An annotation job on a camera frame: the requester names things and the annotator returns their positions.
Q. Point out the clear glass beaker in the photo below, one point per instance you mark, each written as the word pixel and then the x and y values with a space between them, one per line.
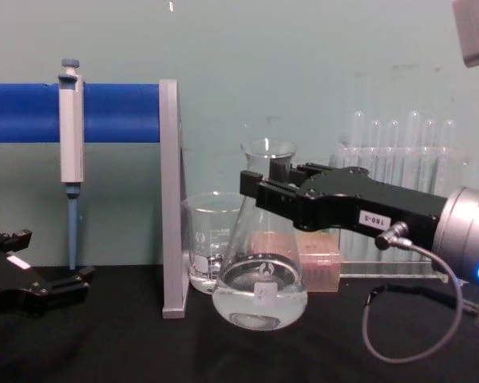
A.
pixel 207 239

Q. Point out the grey and blue pipette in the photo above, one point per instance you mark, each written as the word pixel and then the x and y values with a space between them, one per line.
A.
pixel 72 131

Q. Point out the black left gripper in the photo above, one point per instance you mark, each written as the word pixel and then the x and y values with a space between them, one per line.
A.
pixel 8 279

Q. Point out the clear glass conical flask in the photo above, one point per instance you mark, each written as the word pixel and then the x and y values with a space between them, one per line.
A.
pixel 259 303

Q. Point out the grey stand upright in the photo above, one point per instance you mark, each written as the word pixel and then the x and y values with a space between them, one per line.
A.
pixel 171 199

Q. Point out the clear glass test tube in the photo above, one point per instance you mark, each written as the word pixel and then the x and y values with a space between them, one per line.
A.
pixel 428 147
pixel 377 143
pixel 359 135
pixel 392 143
pixel 414 139
pixel 448 147

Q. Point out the clear acrylic test tube rack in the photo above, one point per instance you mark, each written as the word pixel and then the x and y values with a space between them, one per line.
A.
pixel 399 255

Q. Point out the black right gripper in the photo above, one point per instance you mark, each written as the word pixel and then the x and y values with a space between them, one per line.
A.
pixel 367 203

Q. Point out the blue horizontal bar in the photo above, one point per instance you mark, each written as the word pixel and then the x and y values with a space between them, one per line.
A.
pixel 24 111

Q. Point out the pink translucent box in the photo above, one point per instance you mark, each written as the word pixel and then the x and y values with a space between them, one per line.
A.
pixel 319 263

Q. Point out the black table cloth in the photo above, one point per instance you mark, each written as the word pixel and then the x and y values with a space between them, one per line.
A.
pixel 143 351

